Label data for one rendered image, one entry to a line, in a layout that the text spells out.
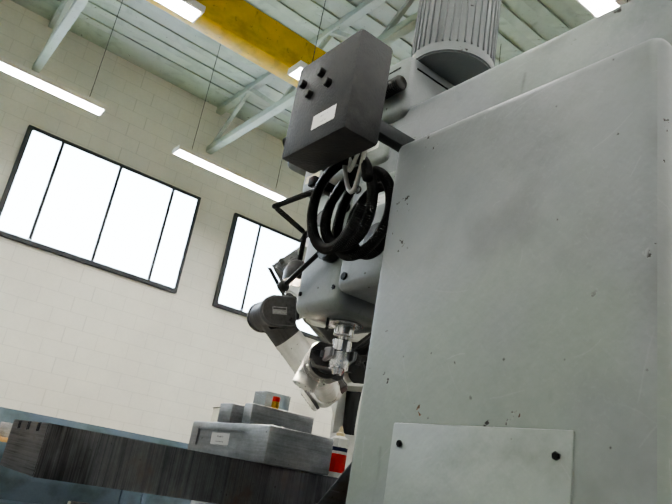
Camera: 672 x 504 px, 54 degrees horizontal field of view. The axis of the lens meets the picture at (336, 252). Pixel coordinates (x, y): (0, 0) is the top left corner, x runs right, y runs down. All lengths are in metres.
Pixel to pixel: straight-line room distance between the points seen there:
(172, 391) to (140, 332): 0.93
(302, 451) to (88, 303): 7.99
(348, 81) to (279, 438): 0.66
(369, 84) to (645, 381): 0.69
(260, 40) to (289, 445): 5.67
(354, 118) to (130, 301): 8.34
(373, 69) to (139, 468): 0.80
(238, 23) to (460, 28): 5.14
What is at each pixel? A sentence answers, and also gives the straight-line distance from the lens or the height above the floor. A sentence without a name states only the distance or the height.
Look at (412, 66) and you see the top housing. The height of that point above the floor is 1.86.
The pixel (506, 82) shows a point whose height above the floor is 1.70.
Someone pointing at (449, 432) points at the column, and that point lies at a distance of 0.93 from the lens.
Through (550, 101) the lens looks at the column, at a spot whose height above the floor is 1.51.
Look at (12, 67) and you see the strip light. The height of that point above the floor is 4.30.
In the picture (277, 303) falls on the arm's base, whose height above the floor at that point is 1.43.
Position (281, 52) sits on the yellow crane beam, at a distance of 6.78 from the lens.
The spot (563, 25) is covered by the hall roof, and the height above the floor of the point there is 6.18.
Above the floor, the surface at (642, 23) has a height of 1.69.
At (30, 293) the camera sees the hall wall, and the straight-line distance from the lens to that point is 9.02.
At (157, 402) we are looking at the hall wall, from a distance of 9.46.
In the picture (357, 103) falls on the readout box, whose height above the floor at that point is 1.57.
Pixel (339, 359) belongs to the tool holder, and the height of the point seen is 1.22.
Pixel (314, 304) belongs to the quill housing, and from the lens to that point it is 1.51.
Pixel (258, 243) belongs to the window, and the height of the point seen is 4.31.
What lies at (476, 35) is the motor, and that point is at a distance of 1.60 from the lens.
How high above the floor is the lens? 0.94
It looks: 20 degrees up
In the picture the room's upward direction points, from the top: 10 degrees clockwise
